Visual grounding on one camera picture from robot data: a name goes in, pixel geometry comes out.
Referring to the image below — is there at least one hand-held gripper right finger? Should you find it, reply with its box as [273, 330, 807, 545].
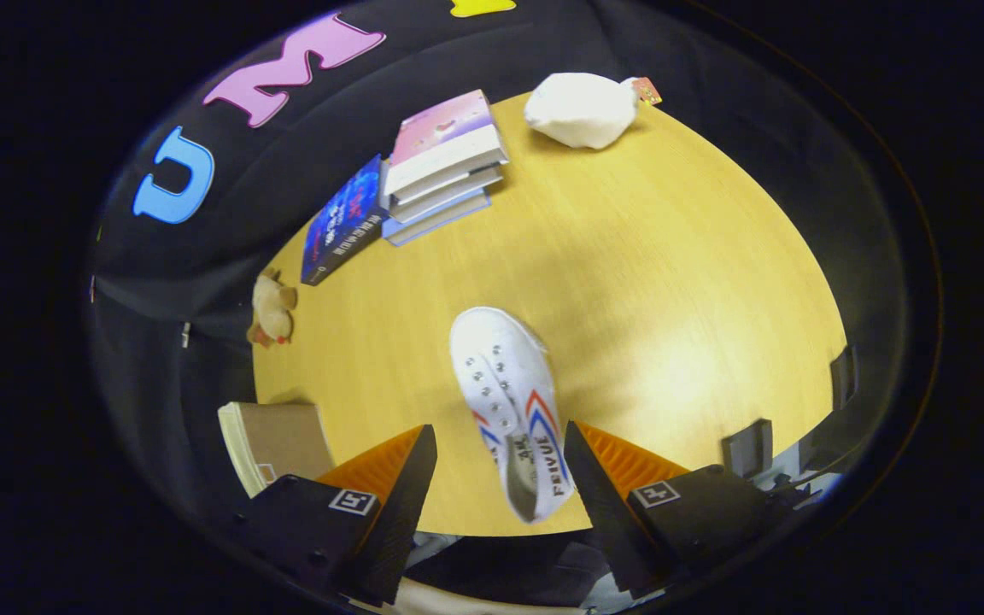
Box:
[564, 420, 788, 599]

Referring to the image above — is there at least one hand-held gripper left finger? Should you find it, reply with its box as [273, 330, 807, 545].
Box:
[231, 425, 439, 606]

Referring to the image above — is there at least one beige fabric storage box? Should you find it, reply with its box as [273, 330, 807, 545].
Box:
[217, 401, 337, 499]

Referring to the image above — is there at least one white canvas shoe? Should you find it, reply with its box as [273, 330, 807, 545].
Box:
[448, 307, 577, 524]

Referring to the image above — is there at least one dark grey block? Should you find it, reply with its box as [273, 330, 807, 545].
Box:
[721, 419, 775, 479]
[829, 344, 858, 411]

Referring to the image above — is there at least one brown plush toy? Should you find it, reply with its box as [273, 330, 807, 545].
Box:
[246, 268, 299, 349]

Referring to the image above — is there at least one light blue cover book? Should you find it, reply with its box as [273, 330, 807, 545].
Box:
[381, 188, 493, 248]

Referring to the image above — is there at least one dark blue book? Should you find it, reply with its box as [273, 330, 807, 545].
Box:
[301, 154, 390, 287]

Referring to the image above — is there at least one grey cover book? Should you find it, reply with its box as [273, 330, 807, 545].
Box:
[388, 165, 506, 225]

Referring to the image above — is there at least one pink cover book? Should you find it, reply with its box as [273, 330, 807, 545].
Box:
[383, 89, 510, 199]

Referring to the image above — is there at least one white plush toy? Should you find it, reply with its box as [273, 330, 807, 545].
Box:
[524, 72, 662, 150]

